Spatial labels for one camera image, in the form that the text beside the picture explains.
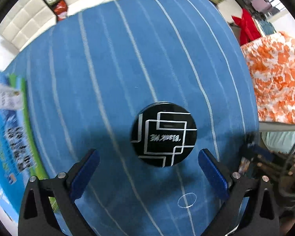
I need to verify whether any blue cardboard box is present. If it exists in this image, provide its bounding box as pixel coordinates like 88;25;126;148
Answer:
0;71;55;223

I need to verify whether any red plastic bag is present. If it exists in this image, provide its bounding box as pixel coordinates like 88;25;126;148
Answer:
54;0;67;21

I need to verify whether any left white padded chair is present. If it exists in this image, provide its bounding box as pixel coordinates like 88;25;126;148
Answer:
0;0;56;51

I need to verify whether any blue striped tablecloth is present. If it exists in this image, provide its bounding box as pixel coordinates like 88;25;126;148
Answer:
6;0;258;235

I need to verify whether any teal blanket pile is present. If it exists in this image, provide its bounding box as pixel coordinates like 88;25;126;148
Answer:
261;131;295;153

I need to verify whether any red cloth item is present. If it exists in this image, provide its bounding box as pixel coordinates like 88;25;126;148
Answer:
232;8;261;46

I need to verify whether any black patterned round compact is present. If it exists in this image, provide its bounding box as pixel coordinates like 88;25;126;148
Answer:
130;102;197;168

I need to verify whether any orange floral cushion chair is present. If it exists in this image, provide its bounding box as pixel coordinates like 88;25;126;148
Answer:
241;31;295;128

